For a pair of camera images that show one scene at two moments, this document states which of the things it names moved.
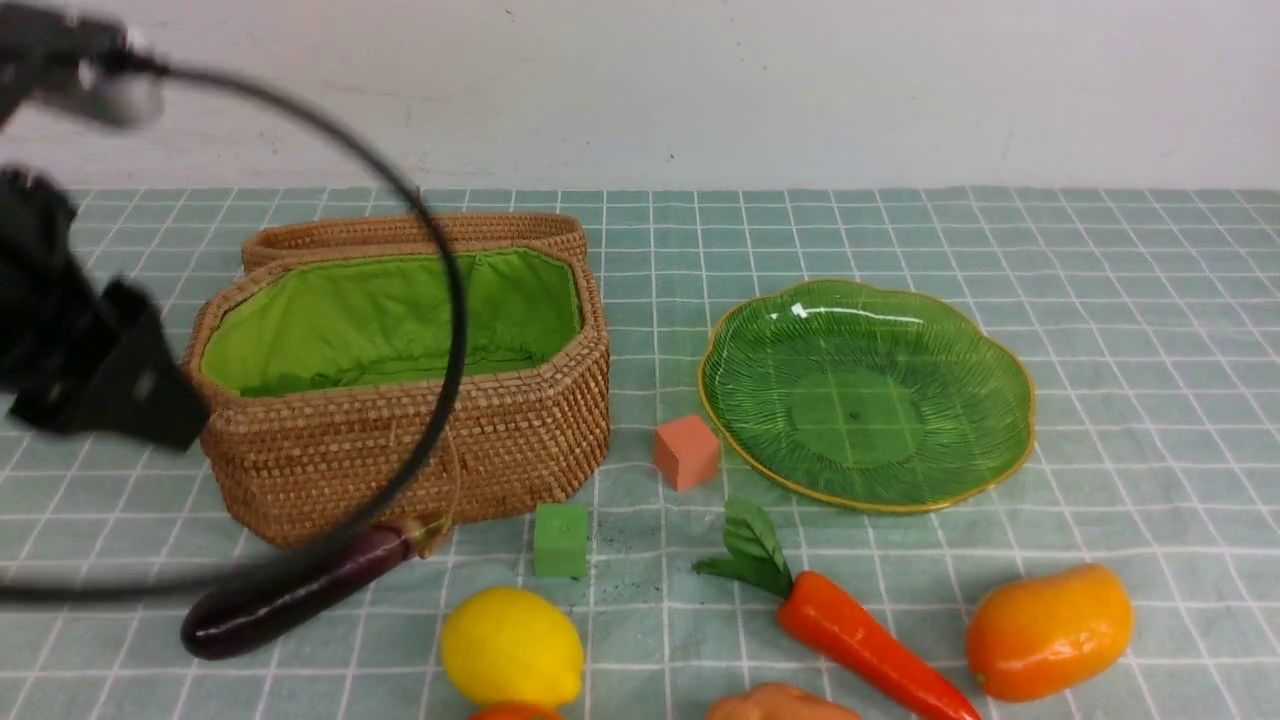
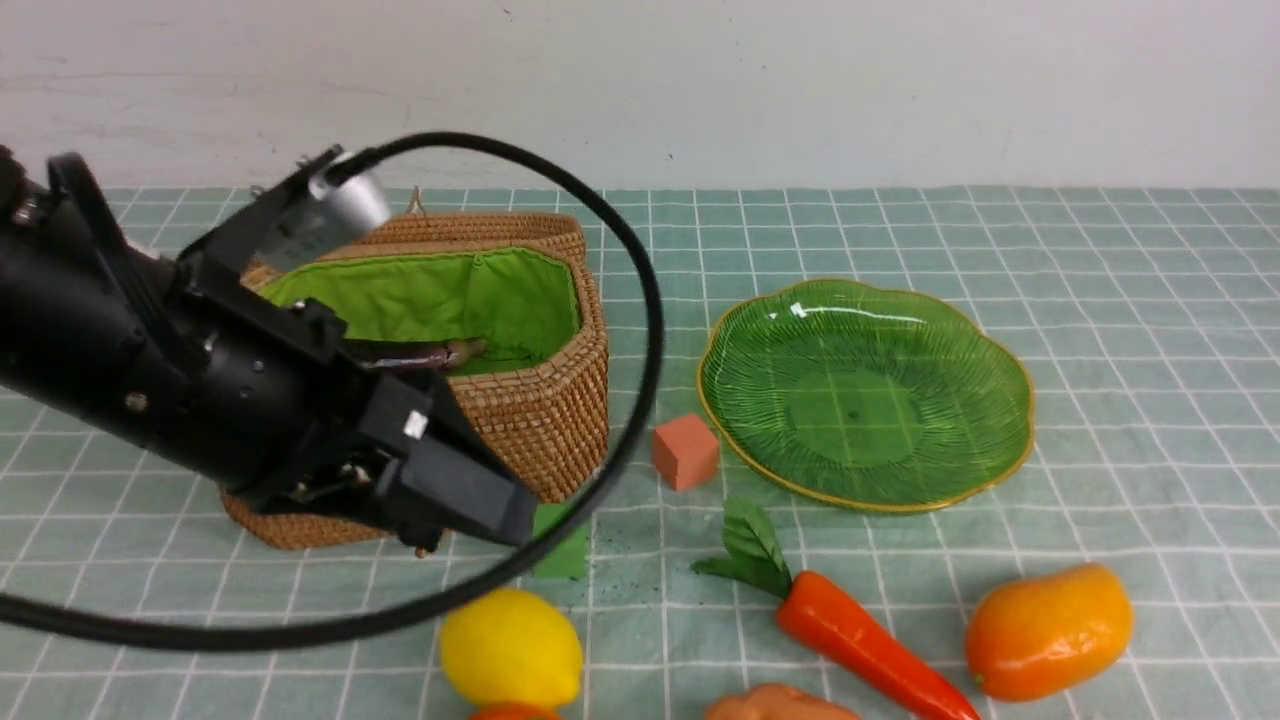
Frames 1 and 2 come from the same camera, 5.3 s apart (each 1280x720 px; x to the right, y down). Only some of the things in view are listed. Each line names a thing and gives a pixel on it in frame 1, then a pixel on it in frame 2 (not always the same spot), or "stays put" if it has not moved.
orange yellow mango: [1031, 638] stays put
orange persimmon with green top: [513, 713] stays put
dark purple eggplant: [235, 623] → [378, 355]
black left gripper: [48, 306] → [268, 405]
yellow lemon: [511, 646] stays put
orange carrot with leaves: [754, 552] stays put
